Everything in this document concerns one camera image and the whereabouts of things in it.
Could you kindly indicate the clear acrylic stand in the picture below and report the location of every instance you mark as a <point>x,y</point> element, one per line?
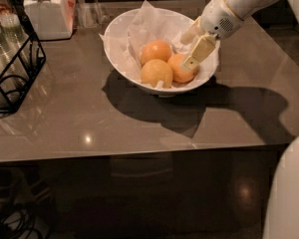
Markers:
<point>91,14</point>

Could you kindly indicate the orange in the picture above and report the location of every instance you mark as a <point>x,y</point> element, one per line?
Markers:
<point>157,49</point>
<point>157,72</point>
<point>180,75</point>

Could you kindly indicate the white ceramic bowl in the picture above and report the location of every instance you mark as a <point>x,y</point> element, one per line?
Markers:
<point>144,46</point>

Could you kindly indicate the white lidded jar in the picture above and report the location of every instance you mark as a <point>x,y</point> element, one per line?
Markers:
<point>51,19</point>

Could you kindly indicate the white paper liner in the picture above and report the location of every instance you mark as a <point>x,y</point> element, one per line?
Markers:
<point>129,32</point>

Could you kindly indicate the black wire rack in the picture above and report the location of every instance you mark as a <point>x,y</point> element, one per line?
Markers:
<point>37,61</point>

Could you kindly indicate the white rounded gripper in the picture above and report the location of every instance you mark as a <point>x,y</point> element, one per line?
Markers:
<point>218,20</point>

